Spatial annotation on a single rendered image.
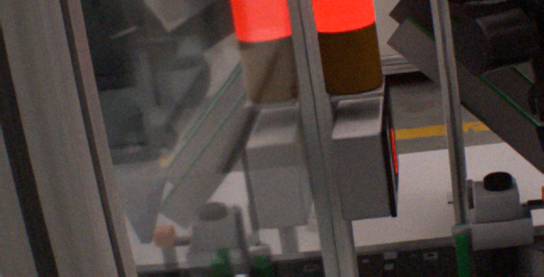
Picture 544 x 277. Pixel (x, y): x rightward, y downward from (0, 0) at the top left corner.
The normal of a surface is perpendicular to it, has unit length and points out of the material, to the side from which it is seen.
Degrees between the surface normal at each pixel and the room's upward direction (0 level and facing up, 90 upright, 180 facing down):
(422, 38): 90
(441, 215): 0
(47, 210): 90
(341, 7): 90
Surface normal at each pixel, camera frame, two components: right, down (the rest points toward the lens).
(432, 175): -0.15, -0.94
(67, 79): 0.98, -0.11
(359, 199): -0.13, 0.32
